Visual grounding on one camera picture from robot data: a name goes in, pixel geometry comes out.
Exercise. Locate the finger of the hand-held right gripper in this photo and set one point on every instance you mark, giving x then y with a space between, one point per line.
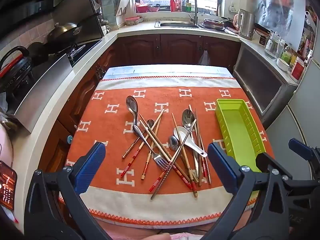
298 148
266 161

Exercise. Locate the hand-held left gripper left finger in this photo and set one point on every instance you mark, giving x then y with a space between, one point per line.
91 166

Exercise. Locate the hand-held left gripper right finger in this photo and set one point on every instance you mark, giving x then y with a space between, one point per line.
222 167

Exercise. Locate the pale wooden chopstick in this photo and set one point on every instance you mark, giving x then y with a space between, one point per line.
208 177
175 123

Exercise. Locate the pale chopstick with red bands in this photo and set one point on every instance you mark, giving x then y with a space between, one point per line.
132 162
205 166
147 162

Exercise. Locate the brown wooden chopstick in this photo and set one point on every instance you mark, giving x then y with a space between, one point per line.
150 136
186 181

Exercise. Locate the green plastic utensil tray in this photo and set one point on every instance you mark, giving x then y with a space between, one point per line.
235 125

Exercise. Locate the small metal spoon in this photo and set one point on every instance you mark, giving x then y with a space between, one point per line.
172 143
150 123

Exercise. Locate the white ceramic spoon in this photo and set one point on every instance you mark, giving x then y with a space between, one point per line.
178 132

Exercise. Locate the metal fork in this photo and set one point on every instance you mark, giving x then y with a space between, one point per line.
162 163

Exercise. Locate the red banded metal chopstick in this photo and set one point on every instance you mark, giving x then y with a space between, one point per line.
157 181

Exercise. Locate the grey refrigerator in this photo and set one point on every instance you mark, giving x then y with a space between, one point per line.
302 110

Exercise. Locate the red container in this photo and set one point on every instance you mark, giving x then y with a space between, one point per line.
297 70

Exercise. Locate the silver appliance dark door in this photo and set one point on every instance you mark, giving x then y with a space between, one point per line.
260 80

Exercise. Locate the person's pink clothing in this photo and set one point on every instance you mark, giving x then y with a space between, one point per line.
140 232

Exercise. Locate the white bowl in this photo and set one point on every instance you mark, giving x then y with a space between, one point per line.
282 65

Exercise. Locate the red patterned pouch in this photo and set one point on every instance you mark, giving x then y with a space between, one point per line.
7 185

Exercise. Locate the orange printed blanket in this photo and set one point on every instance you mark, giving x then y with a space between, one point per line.
170 97

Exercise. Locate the stainless steel panel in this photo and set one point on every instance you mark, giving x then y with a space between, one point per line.
42 92

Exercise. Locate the green label jar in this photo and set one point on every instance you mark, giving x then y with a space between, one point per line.
287 54

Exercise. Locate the row of colourful packets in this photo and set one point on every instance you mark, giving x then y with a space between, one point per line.
307 45

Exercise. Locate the glass jar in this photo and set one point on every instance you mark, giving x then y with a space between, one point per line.
272 47

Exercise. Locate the white plastic bag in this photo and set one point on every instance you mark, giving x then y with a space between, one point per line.
203 60

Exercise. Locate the dark small box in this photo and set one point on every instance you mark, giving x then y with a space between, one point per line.
263 40

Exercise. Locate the black gas stove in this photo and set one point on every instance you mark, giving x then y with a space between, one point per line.
85 50

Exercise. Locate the black red electric cooker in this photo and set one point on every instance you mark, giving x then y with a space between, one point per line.
15 72

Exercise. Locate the black pot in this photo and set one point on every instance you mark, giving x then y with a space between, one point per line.
37 51

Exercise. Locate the brown wooden kitchen cabinet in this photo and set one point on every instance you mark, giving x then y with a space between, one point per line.
175 47

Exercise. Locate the steel electric kettle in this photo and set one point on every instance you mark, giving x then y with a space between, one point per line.
246 25

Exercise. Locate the small white cup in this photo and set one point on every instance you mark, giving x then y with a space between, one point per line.
103 28

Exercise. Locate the metal bowl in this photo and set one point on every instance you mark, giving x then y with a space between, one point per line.
212 23

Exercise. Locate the hanging plastic bag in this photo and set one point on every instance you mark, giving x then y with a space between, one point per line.
280 5

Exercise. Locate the pink lid food container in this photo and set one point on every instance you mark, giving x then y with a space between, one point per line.
132 21

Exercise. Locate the steel sink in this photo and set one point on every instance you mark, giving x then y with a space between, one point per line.
175 24

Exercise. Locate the metal faucet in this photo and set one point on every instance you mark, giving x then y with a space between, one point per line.
195 12

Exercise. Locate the green label bottle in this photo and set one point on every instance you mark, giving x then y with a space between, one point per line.
188 7

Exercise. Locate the wooden cutting board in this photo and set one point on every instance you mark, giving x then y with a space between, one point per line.
123 3

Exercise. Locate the red bowl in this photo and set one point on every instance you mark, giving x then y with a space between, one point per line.
141 8

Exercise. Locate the pink bowl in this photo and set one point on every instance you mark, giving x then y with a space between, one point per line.
153 9

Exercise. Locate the white wall socket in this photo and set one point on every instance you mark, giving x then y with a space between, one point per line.
232 8

